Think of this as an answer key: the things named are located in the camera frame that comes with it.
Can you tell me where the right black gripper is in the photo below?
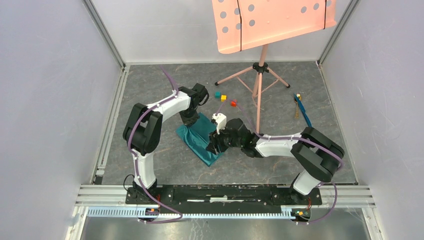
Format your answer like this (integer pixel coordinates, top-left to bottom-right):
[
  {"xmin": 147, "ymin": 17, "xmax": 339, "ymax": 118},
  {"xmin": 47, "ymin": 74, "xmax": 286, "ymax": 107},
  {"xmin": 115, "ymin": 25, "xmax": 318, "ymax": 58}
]
[{"xmin": 205, "ymin": 123, "xmax": 243, "ymax": 156}]

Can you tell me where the teal cloth napkin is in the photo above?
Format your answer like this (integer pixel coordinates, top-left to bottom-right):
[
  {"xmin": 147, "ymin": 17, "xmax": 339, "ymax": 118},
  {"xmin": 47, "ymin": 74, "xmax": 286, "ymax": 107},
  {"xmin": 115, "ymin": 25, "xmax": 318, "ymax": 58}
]
[{"xmin": 176, "ymin": 112, "xmax": 223, "ymax": 167}]

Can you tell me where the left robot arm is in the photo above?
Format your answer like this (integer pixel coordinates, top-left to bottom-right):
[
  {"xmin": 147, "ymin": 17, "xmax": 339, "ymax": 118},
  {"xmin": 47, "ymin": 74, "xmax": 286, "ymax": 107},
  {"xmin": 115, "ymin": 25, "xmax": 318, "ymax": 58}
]
[{"xmin": 122, "ymin": 83, "xmax": 209, "ymax": 204}]

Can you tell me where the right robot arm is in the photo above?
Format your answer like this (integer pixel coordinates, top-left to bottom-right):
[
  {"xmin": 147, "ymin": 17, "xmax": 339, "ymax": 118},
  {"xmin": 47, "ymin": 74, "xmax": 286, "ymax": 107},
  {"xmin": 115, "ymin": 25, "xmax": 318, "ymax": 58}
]
[{"xmin": 206, "ymin": 115, "xmax": 345, "ymax": 204}]

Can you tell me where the teal cube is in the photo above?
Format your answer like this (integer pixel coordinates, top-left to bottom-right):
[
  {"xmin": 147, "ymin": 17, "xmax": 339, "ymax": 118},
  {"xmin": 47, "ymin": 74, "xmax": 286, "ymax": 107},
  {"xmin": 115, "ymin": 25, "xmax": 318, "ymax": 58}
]
[{"xmin": 214, "ymin": 91, "xmax": 221, "ymax": 99}]

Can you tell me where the gold spoon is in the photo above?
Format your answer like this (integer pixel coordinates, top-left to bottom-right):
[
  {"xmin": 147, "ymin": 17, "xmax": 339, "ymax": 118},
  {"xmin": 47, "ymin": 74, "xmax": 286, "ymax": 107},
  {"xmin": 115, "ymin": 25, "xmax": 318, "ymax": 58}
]
[{"xmin": 294, "ymin": 93, "xmax": 302, "ymax": 119}]

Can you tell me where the pink music stand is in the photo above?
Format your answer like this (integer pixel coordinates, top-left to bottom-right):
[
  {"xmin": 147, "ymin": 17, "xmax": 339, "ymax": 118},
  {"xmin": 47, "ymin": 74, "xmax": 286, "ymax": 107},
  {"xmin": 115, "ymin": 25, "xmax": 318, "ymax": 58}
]
[{"xmin": 212, "ymin": 0, "xmax": 337, "ymax": 131}]

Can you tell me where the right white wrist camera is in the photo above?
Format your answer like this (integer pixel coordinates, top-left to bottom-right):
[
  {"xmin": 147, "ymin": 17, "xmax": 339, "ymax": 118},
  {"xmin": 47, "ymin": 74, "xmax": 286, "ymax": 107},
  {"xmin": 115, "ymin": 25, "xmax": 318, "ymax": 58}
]
[{"xmin": 211, "ymin": 113, "xmax": 227, "ymax": 135}]

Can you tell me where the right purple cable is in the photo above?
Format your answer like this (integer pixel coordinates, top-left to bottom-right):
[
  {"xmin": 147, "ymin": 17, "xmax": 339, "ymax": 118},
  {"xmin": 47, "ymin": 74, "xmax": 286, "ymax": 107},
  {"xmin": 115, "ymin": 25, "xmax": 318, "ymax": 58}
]
[{"xmin": 215, "ymin": 98, "xmax": 345, "ymax": 225}]

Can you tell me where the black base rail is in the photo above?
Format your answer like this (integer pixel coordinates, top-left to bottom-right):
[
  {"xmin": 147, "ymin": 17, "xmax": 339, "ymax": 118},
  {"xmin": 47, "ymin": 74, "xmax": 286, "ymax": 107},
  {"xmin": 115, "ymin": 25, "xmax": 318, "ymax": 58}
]
[{"xmin": 125, "ymin": 183, "xmax": 323, "ymax": 223}]

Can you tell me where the blue handled utensil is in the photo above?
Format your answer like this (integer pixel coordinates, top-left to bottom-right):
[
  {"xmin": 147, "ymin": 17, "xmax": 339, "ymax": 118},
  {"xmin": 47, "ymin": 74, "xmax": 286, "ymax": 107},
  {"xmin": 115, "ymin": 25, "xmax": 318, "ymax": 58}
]
[{"xmin": 298, "ymin": 100, "xmax": 312, "ymax": 127}]

